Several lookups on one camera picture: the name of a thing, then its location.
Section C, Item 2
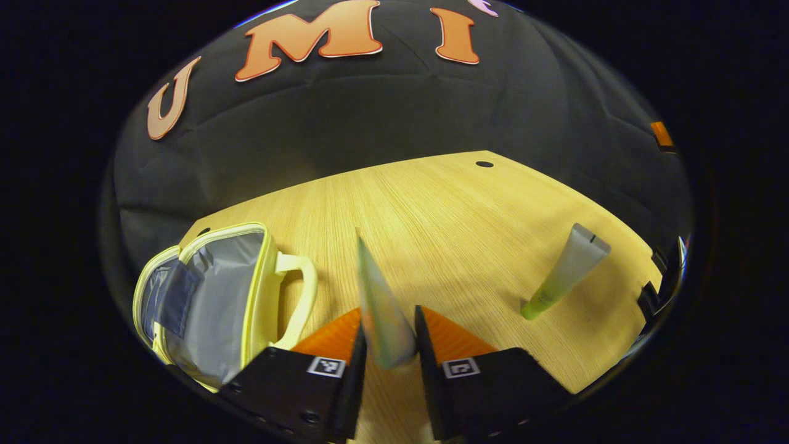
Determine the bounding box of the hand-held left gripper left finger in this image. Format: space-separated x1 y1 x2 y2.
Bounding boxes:
217 307 369 443

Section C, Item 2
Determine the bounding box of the white tube with green label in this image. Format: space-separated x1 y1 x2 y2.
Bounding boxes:
356 231 419 371

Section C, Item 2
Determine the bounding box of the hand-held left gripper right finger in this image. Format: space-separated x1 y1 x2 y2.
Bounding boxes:
413 304 575 442

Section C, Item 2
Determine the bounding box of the pale yellow suitcase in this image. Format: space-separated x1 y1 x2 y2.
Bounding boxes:
132 222 319 393

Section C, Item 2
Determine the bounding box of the grey green gradient tube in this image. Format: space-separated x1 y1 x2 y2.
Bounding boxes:
520 222 612 321

